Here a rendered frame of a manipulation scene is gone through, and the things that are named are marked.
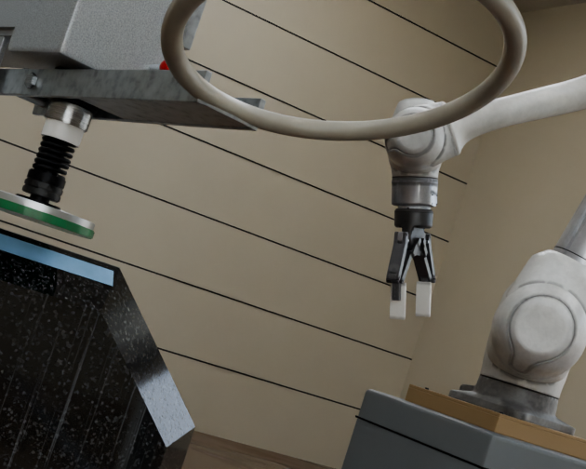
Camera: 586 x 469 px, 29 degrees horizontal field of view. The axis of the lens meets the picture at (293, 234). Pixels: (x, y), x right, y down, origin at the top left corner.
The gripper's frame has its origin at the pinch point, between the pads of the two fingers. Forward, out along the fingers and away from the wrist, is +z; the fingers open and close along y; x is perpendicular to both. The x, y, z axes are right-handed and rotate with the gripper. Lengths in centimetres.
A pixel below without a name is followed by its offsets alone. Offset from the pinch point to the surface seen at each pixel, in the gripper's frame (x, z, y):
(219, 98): 5, -33, -65
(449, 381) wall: 203, 84, 610
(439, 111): -22, -33, -49
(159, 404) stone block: 40, 19, -27
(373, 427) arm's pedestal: 3.9, 21.9, -7.5
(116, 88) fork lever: 28, -36, -60
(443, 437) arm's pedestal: -14.0, 20.5, -18.7
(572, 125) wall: 118, -111, 623
